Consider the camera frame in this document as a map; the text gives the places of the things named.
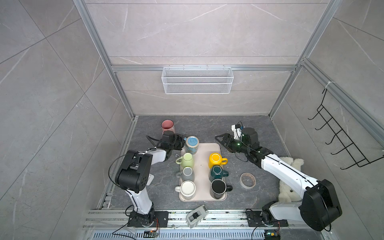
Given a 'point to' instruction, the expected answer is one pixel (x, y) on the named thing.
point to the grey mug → (186, 174)
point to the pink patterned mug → (167, 125)
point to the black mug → (219, 187)
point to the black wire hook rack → (359, 158)
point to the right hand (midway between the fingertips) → (217, 139)
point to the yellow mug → (215, 158)
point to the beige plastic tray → (201, 173)
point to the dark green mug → (217, 173)
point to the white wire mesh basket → (197, 80)
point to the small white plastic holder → (150, 178)
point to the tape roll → (248, 180)
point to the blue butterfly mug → (192, 143)
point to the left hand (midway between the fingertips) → (186, 130)
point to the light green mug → (186, 160)
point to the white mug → (187, 189)
